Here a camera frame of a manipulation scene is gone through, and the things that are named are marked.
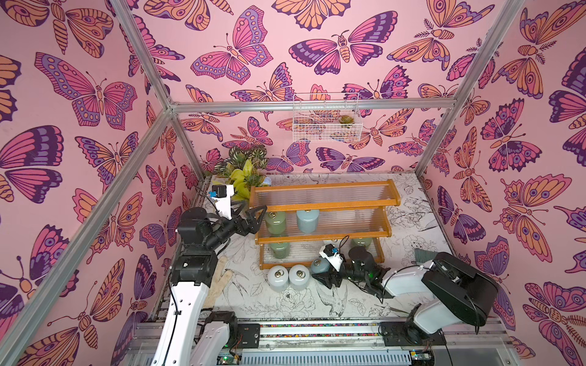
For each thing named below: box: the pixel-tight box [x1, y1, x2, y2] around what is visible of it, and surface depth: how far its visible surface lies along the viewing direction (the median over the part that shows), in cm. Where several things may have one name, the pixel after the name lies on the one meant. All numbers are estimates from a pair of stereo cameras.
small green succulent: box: [338, 114, 355, 125], surface depth 94 cm
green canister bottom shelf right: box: [351, 237, 373, 247], surface depth 89 cm
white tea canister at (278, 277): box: [267, 265, 290, 293], surface depth 81 cm
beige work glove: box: [202, 255, 233, 309], surface depth 87 cm
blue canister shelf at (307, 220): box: [296, 209, 320, 235], surface depth 78 cm
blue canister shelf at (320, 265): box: [310, 256, 332, 275], surface depth 81 cm
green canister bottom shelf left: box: [270, 242, 290, 259], surface depth 87 cm
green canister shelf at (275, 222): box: [264, 211, 287, 235], surface depth 78 cm
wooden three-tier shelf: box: [249, 179, 402, 271], surface depth 87 cm
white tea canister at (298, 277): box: [288, 263, 310, 291], surface depth 81 cm
